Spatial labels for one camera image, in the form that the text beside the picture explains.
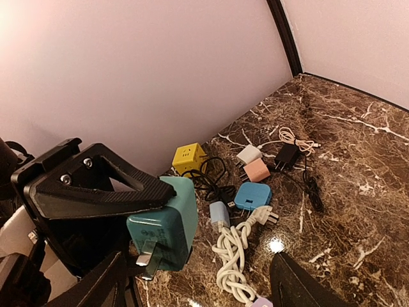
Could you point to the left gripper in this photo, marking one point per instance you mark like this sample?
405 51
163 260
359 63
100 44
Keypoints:
28 230

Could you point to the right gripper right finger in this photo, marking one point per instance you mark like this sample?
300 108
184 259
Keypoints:
291 285

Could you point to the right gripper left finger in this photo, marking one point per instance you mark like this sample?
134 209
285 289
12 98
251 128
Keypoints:
103 286

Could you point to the teal charger plug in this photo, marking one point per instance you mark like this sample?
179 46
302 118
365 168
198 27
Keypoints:
163 238

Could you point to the purple power strip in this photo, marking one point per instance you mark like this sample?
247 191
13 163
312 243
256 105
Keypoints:
230 248

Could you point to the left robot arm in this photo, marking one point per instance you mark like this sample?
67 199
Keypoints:
63 246

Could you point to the blue flat square adapter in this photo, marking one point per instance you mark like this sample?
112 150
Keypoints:
251 196

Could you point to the light blue charger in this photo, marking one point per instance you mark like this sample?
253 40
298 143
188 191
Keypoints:
219 216

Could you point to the yellow cube socket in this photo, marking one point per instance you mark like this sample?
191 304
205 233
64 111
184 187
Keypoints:
188 157

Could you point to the pink charger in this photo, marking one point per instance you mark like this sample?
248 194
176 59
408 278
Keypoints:
255 171

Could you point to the white charger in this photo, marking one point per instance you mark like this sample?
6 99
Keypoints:
248 155

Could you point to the black charger with cable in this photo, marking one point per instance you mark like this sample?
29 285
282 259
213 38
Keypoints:
285 160

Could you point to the left black frame post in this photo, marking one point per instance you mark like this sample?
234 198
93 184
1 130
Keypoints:
286 36

